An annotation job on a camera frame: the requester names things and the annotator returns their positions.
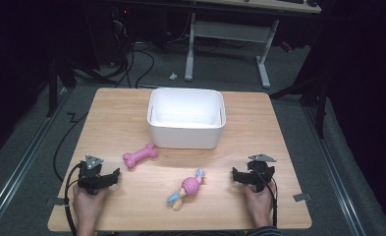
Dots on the red object under desk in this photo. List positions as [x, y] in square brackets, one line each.
[286, 46]

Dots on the white-legged desk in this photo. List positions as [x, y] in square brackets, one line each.
[233, 32]

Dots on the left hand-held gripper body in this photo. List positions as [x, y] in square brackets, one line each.
[89, 178]

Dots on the pink bone toy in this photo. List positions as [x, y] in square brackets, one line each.
[139, 156]

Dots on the black keyboard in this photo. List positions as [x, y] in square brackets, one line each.
[290, 1]

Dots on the white paper scrap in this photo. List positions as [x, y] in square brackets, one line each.
[173, 76]

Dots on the person's left hand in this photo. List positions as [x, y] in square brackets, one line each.
[88, 205]

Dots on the black computer tower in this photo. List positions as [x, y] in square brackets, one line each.
[120, 32]

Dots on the grey tape piece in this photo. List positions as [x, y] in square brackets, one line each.
[55, 201]
[302, 197]

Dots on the metal floor rail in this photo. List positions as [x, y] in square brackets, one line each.
[336, 170]
[23, 160]

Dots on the black computer mouse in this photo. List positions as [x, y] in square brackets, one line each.
[312, 2]

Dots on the white plastic bin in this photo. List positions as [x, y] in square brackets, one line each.
[186, 118]

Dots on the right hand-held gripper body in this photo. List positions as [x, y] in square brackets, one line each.
[260, 172]

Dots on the black metal stand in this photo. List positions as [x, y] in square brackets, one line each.
[319, 105]
[53, 85]

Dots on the person's right hand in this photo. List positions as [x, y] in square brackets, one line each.
[260, 206]

